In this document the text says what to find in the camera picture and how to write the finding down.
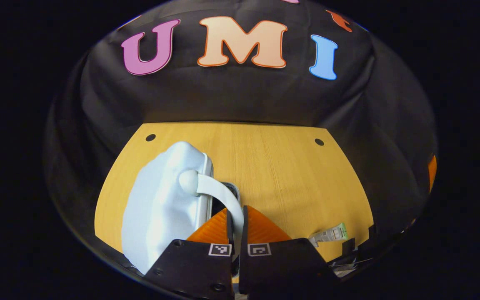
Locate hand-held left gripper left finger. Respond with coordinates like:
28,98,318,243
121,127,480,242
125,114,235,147
143,207,236,300

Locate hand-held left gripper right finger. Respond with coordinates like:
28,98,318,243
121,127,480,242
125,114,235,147
238,205,341,298

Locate white tube with green print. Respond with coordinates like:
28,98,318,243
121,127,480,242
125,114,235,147
308,222,349,249

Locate pale blue suitcase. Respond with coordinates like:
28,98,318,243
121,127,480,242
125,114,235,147
120,140,245,276

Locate black backdrop cloth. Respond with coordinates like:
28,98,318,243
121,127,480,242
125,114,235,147
44,0,438,267

